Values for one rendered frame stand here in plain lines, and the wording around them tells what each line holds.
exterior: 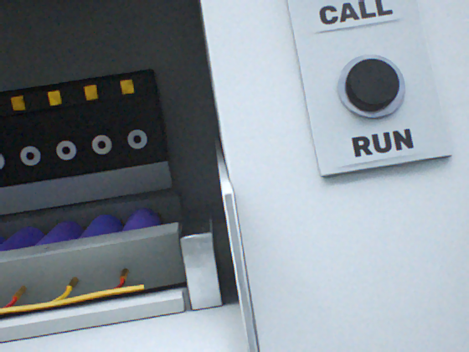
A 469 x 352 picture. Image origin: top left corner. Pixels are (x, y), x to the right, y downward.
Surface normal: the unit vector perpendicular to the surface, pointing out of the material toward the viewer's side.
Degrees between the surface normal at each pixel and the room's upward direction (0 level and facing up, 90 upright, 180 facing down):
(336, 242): 90
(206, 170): 90
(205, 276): 110
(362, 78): 90
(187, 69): 90
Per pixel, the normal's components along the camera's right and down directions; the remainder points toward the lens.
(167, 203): 0.04, 0.15
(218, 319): -0.15, -0.98
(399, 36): -0.01, -0.18
